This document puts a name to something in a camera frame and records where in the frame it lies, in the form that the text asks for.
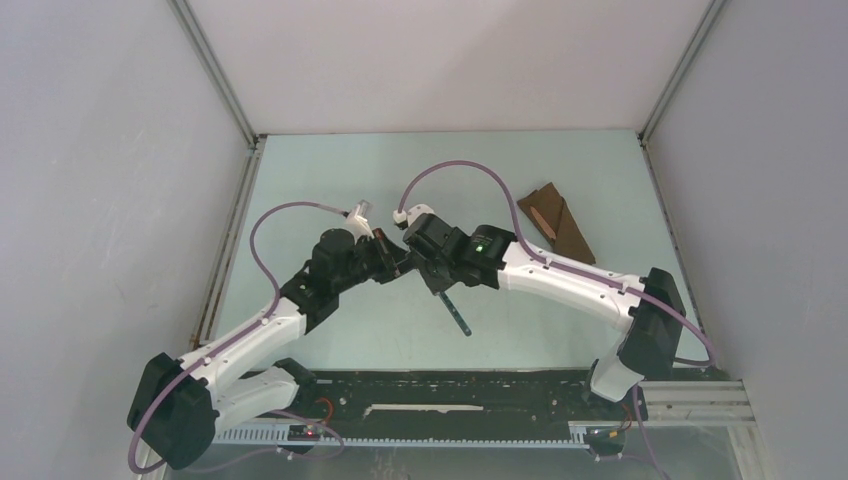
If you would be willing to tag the silver fork green handle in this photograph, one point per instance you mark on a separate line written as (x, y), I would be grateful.
(455, 313)

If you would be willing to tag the controller board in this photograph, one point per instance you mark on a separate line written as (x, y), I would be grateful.
(605, 435)
(303, 433)

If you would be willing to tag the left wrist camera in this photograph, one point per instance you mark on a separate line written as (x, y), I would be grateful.
(356, 221)

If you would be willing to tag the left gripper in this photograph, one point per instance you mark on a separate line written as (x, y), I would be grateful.
(394, 259)

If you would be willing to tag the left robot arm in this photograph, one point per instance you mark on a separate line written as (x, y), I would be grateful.
(181, 403)

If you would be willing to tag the right aluminium frame post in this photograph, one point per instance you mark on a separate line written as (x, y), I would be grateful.
(705, 26)

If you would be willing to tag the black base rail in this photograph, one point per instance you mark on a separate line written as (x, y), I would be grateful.
(458, 407)

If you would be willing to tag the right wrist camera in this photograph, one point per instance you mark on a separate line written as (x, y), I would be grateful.
(427, 234)

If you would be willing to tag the aluminium frame post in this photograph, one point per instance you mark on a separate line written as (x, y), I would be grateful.
(200, 43)
(705, 26)

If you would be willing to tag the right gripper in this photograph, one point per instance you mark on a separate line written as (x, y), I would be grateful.
(436, 285)

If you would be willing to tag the left aluminium frame post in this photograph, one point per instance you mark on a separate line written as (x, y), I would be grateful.
(200, 43)

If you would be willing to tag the right controller board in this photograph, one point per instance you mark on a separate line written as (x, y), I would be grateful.
(605, 435)

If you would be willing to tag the brown cloth napkin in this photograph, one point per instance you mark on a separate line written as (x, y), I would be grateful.
(570, 242)

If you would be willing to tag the left controller board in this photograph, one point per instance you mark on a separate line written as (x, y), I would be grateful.
(303, 433)

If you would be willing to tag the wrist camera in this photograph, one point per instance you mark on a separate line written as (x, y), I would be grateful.
(427, 234)
(356, 221)

